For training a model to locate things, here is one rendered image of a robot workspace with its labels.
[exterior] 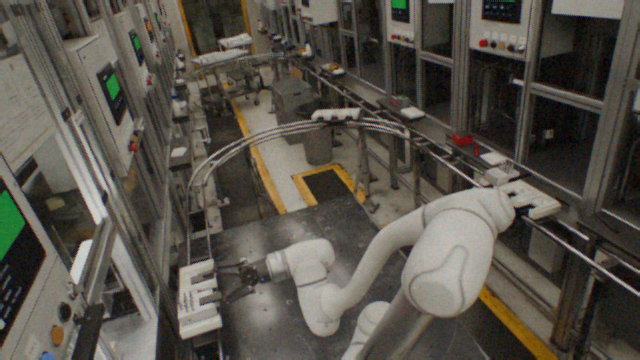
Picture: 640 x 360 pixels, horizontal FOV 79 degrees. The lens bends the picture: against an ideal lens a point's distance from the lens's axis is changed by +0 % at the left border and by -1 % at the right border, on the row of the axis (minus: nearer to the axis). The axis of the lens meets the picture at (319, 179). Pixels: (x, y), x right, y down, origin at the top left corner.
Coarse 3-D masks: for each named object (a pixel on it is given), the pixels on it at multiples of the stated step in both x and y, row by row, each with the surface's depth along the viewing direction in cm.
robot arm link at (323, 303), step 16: (400, 224) 97; (416, 224) 92; (384, 240) 101; (400, 240) 97; (416, 240) 94; (368, 256) 105; (384, 256) 103; (368, 272) 106; (304, 288) 120; (320, 288) 119; (336, 288) 119; (352, 288) 110; (304, 304) 120; (320, 304) 116; (336, 304) 114; (352, 304) 112; (320, 320) 117; (336, 320) 119
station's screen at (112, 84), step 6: (108, 72) 151; (108, 78) 148; (114, 78) 158; (108, 84) 146; (114, 84) 155; (108, 90) 143; (114, 90) 152; (114, 96) 150; (120, 96) 160; (114, 102) 147; (120, 102) 157; (120, 108) 154; (120, 114) 152
